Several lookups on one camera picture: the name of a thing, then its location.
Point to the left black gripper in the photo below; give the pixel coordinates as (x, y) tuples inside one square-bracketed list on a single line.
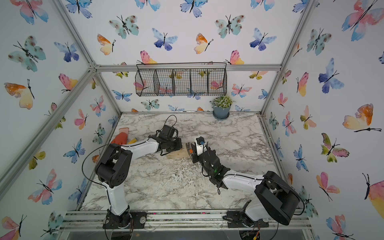
[(178, 143)]

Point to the red work glove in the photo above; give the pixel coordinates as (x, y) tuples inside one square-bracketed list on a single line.
[(122, 137)]

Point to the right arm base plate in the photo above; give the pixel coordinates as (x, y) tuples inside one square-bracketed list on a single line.
[(238, 219)]

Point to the orange black claw hammer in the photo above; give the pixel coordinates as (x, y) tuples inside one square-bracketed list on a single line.
[(190, 150)]

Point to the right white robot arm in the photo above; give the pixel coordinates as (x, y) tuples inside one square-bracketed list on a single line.
[(275, 198)]

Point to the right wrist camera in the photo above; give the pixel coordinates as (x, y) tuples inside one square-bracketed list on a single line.
[(200, 144)]

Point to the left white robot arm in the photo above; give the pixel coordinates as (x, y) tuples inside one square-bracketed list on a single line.
[(113, 167)]

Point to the wooden block with nails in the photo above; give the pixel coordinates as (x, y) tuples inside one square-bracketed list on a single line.
[(179, 154)]

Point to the black wire wall basket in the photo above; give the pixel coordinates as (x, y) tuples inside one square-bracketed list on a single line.
[(193, 80)]

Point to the aluminium front rail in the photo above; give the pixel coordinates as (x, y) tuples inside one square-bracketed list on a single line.
[(156, 220)]

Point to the potted green plant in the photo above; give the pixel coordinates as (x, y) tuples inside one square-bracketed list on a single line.
[(221, 107)]

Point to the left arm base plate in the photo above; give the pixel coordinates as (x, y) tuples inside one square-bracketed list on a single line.
[(129, 221)]

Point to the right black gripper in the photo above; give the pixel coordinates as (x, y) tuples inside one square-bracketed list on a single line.
[(194, 158)]

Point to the yellow green object under glove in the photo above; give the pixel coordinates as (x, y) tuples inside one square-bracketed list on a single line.
[(134, 140)]

